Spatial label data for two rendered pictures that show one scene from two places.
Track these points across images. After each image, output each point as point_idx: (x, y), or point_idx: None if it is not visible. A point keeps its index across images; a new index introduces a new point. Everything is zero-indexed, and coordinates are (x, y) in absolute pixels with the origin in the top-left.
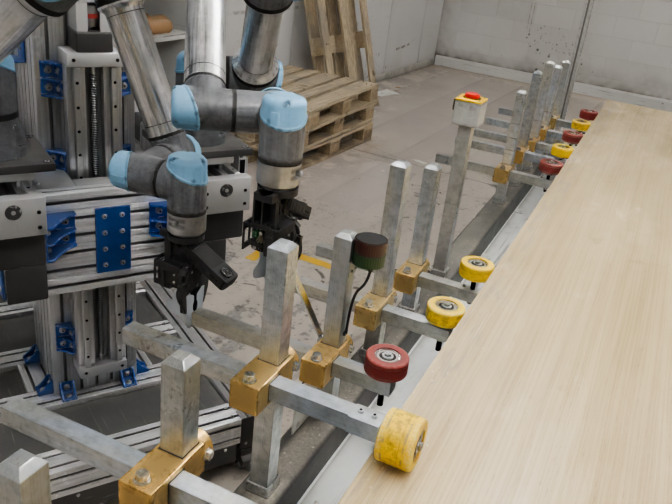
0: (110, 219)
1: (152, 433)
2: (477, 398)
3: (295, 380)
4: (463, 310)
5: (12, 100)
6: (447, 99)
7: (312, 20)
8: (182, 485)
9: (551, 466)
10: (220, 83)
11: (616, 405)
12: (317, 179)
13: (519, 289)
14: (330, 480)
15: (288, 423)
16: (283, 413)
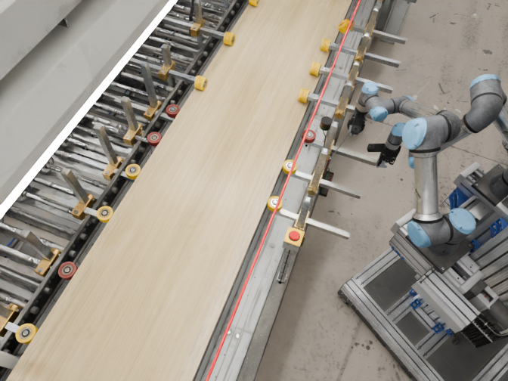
0: None
1: (385, 260)
2: (281, 122)
3: (338, 375)
4: (283, 162)
5: (506, 172)
6: None
7: None
8: (346, 74)
9: (264, 103)
10: (399, 101)
11: (240, 125)
12: None
13: (258, 185)
14: (313, 159)
15: (332, 332)
16: (336, 340)
